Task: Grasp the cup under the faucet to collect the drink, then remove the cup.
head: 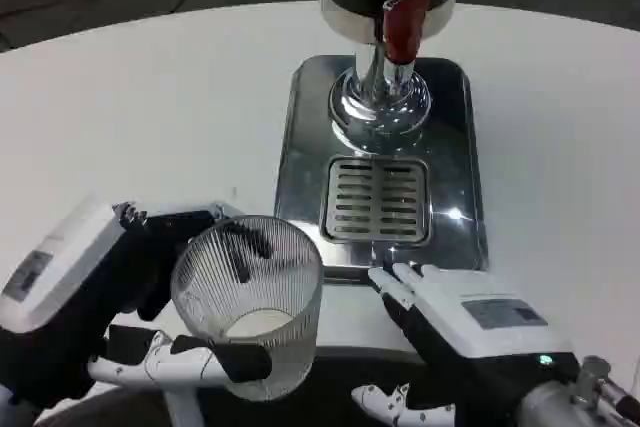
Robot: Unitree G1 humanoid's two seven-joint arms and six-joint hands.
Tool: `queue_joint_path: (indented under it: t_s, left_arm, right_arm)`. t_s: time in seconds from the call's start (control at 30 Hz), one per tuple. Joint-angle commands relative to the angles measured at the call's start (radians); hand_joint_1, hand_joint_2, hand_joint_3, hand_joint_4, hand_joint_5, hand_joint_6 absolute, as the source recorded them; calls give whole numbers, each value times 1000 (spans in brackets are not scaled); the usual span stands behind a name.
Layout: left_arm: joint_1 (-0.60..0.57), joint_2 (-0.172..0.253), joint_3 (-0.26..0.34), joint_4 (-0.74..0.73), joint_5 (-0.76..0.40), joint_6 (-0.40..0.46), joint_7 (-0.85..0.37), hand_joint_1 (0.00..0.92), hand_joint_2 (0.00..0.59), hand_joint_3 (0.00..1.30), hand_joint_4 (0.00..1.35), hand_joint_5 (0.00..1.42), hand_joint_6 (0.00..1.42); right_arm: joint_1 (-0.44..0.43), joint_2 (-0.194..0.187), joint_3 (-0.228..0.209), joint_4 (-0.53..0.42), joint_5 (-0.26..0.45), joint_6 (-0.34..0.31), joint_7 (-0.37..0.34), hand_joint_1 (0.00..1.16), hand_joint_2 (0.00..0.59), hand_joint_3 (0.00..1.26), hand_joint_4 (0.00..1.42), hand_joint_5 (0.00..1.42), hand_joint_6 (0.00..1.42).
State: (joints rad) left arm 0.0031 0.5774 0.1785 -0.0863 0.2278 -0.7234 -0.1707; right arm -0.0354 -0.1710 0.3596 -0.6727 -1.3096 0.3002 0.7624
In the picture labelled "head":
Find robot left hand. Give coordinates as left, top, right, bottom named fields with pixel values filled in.
left=0, top=191, right=274, bottom=413

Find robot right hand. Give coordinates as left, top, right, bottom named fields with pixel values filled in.
left=351, top=261, right=582, bottom=427

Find clear ribbed glass cup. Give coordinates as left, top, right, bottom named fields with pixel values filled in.
left=169, top=215, right=325, bottom=402

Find steel slotted drain grid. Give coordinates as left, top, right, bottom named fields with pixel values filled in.
left=319, top=155, right=432, bottom=244

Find steel drip tray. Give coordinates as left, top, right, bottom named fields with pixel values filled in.
left=273, top=55, right=490, bottom=274

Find red tap handle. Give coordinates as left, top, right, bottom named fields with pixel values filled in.
left=382, top=0, right=432, bottom=64

